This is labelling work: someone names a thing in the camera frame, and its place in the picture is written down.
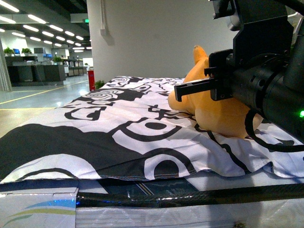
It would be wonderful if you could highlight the orange plush toy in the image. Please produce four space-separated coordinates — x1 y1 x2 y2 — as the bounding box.
168 46 249 138

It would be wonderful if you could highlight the black and white patterned blanket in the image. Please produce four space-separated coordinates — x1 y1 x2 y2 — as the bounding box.
0 76 304 183

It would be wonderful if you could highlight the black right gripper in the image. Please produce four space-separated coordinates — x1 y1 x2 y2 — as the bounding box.
174 49 236 102

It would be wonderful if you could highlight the dark office counter desk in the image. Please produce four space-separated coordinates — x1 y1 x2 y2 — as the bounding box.
5 56 66 86

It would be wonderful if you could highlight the white mattress with black trim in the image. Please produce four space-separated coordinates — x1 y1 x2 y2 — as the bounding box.
0 170 304 228

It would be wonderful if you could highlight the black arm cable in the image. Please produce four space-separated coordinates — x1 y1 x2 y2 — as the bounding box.
244 108 304 153

